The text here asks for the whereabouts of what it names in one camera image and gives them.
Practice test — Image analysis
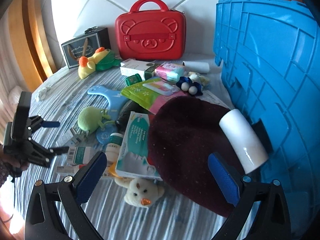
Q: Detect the small green jar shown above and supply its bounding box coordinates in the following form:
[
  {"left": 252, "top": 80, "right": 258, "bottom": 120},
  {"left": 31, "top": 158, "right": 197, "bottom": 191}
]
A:
[{"left": 125, "top": 74, "right": 143, "bottom": 86}]

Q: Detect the crumpled white tissue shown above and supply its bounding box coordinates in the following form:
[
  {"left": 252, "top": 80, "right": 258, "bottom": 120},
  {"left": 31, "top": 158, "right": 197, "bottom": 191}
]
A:
[{"left": 36, "top": 86, "right": 52, "bottom": 102}]

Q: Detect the dark maroon knit hat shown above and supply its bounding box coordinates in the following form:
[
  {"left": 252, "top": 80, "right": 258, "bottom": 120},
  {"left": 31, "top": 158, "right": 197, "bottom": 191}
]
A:
[{"left": 148, "top": 96, "right": 244, "bottom": 217}]

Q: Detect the yellow green duck plush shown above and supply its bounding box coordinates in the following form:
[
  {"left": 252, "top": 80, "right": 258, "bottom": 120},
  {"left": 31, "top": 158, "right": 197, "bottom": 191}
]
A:
[{"left": 78, "top": 47, "right": 121, "bottom": 80}]

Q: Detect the dark gift box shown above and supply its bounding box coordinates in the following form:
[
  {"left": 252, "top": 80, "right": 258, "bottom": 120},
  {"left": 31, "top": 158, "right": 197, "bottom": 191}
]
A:
[{"left": 61, "top": 26, "right": 111, "bottom": 69}]

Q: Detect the white paper roll far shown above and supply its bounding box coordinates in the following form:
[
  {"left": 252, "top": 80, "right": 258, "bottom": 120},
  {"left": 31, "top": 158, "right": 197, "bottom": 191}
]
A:
[{"left": 183, "top": 61, "right": 210, "bottom": 74}]

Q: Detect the white green medicine bottle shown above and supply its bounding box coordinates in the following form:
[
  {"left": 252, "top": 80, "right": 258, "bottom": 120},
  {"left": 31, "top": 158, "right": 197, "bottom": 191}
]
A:
[{"left": 105, "top": 133, "right": 124, "bottom": 163}]

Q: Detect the blue dress small doll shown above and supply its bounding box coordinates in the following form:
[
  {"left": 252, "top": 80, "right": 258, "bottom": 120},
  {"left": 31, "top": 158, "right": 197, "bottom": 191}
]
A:
[{"left": 176, "top": 76, "right": 203, "bottom": 96}]

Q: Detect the person left hand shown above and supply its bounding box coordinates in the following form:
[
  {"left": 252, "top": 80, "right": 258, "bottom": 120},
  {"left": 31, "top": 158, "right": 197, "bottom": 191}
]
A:
[{"left": 0, "top": 146, "right": 29, "bottom": 171}]

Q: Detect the red bear hard case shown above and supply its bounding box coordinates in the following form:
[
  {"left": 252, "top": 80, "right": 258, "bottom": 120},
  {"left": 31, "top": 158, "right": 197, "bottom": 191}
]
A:
[{"left": 115, "top": 0, "right": 187, "bottom": 60}]

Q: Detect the white bear plush yellow scarf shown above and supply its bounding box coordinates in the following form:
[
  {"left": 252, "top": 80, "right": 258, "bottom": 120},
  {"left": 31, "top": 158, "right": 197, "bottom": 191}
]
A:
[{"left": 114, "top": 178, "right": 165, "bottom": 208}]

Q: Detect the striped table cloth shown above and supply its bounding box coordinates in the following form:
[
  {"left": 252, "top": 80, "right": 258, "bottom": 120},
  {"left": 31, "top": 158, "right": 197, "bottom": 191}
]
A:
[{"left": 13, "top": 52, "right": 253, "bottom": 240}]

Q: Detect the white lint roller refill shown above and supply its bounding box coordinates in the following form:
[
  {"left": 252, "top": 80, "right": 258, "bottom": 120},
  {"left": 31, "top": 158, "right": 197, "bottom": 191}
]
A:
[{"left": 219, "top": 109, "right": 268, "bottom": 174}]

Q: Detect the green pink wet wipes pack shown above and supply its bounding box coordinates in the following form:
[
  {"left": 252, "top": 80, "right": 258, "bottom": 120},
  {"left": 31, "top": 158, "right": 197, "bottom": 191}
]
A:
[{"left": 121, "top": 77, "right": 187, "bottom": 114}]

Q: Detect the blue boomerang toy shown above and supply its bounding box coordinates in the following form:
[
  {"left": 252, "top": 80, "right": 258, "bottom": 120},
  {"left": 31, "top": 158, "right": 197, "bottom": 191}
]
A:
[{"left": 87, "top": 85, "right": 129, "bottom": 120}]

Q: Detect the blue plastic storage crate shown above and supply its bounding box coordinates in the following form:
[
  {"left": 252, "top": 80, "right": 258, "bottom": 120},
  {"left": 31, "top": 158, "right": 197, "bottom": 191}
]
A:
[{"left": 213, "top": 0, "right": 319, "bottom": 239}]

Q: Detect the green frog plush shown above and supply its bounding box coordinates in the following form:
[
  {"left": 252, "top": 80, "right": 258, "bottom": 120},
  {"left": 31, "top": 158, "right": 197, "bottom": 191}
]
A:
[{"left": 77, "top": 106, "right": 112, "bottom": 134}]

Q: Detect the black glasses case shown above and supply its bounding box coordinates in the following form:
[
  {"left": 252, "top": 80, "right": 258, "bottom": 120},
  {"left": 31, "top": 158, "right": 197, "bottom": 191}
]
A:
[{"left": 115, "top": 100, "right": 150, "bottom": 133}]

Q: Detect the white green patch box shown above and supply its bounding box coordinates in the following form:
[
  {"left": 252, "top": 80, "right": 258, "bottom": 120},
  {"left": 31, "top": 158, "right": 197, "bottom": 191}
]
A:
[{"left": 120, "top": 59, "right": 160, "bottom": 81}]

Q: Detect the red white ointment box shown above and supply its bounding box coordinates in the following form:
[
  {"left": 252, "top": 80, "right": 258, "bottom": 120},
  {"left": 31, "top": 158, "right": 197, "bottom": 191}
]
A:
[{"left": 55, "top": 164, "right": 86, "bottom": 176}]

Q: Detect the pastel tissue pack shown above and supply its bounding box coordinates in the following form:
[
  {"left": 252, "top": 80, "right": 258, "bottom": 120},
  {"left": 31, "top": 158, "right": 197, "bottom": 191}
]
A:
[{"left": 155, "top": 62, "right": 185, "bottom": 83}]

